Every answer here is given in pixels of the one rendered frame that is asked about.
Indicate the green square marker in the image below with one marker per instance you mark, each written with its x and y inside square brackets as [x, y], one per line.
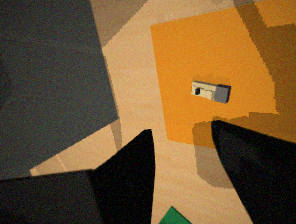
[174, 217]

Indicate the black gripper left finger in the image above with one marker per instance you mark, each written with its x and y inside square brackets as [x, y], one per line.
[119, 191]

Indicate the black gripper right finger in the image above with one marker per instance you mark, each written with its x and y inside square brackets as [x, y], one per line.
[262, 170]

